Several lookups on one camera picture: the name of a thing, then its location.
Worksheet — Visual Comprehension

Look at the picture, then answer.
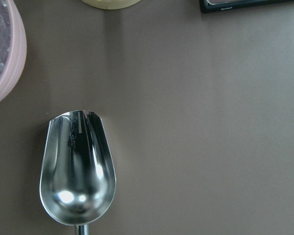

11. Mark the steel ice scoop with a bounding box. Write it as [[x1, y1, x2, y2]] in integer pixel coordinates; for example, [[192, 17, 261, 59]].
[[39, 110, 116, 235]]

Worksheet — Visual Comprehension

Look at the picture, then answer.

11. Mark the black mirrored tray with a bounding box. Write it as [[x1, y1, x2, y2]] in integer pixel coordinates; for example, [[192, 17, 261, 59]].
[[198, 0, 293, 13]]

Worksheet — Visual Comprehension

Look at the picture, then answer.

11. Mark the pink bowl of ice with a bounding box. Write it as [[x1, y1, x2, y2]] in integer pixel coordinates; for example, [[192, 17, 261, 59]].
[[0, 0, 27, 102]]

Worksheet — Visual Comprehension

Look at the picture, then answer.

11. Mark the wooden cup tree stand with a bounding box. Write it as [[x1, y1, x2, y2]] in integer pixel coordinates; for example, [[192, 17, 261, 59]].
[[81, 0, 140, 10]]

